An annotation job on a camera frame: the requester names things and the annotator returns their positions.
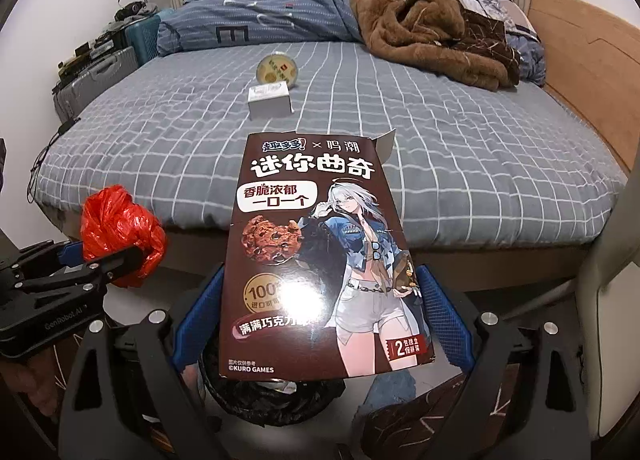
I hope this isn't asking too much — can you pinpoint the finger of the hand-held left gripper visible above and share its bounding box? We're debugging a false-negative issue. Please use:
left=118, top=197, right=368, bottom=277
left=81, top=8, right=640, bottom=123
left=0, top=239, right=87, bottom=277
left=17, top=244, right=144, bottom=297

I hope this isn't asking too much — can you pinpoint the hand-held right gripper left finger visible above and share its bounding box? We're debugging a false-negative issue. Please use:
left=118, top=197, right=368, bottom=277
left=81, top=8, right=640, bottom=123
left=57, top=263, right=236, bottom=460

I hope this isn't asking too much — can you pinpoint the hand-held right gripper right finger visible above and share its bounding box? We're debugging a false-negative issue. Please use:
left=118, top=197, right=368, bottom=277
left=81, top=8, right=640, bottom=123
left=417, top=264, right=588, bottom=460

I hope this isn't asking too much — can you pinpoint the red plastic bag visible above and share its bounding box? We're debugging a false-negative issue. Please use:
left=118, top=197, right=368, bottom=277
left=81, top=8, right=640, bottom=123
left=80, top=185, right=168, bottom=289

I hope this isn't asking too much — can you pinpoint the trash bin with black liner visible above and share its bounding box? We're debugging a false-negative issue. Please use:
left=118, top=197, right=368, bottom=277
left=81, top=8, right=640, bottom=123
left=196, top=340, right=352, bottom=430

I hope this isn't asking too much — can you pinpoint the brown cookie box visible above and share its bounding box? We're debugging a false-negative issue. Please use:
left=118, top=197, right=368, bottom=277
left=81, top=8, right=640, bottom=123
left=218, top=127, right=436, bottom=382

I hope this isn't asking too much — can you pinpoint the person's left hand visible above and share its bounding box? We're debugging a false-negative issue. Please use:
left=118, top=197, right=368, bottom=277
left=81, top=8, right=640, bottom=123
left=0, top=335, right=70, bottom=422

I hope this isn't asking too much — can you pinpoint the brown patterned pajama leg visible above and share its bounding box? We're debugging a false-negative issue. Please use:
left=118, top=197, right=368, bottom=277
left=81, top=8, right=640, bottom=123
left=359, top=372, right=507, bottom=460

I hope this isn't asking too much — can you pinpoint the white chair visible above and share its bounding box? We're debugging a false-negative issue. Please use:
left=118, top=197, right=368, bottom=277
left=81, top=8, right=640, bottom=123
left=574, top=234, right=640, bottom=372

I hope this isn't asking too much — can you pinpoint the grey suitcase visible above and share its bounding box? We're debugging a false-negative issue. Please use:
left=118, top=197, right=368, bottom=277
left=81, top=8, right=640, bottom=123
left=52, top=45, right=139, bottom=124

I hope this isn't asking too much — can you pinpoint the row of dark items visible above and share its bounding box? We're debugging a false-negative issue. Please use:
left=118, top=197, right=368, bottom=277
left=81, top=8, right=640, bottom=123
left=54, top=23, right=132, bottom=87

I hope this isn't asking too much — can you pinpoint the small white box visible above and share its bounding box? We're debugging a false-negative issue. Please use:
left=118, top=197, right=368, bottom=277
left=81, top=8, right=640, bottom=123
left=247, top=82, right=293, bottom=120

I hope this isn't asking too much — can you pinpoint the teal suitcase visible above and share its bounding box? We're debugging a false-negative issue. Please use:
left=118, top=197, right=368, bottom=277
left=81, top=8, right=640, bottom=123
left=125, top=15, right=164, bottom=67

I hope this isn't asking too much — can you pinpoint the black gadget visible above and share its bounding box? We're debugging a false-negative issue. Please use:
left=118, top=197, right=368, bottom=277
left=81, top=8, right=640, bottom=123
left=114, top=0, right=147, bottom=22

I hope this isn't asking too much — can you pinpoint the cream yogurt cup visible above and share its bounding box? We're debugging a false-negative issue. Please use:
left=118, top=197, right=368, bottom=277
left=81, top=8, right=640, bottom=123
left=255, top=56, right=297, bottom=90

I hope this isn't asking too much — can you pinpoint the wooden headboard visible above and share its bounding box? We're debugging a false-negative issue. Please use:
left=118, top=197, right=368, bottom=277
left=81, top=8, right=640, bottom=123
left=527, top=0, right=640, bottom=178

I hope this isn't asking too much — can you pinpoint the brown fleece blanket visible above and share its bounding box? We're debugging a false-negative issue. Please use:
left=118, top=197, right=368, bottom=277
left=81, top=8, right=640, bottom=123
left=348, top=0, right=522, bottom=92

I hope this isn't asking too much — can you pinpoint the blue striped duvet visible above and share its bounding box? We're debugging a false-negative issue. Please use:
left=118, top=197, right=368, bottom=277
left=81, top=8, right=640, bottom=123
left=156, top=0, right=547, bottom=87

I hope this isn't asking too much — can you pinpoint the printed pillow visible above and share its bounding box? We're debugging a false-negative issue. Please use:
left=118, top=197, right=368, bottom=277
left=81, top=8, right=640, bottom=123
left=440, top=0, right=540, bottom=37

